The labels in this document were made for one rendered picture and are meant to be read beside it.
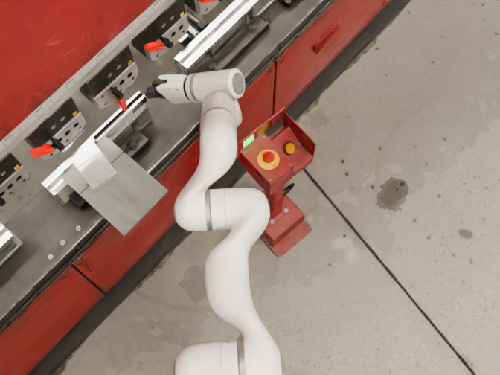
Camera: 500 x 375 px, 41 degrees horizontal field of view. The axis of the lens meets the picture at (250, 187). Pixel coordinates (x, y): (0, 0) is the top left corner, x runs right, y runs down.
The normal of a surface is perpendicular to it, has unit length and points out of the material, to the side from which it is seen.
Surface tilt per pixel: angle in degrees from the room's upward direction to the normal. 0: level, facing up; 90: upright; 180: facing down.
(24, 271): 0
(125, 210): 0
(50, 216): 0
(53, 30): 90
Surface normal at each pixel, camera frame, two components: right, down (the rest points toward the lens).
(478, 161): -0.01, -0.34
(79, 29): 0.74, 0.63
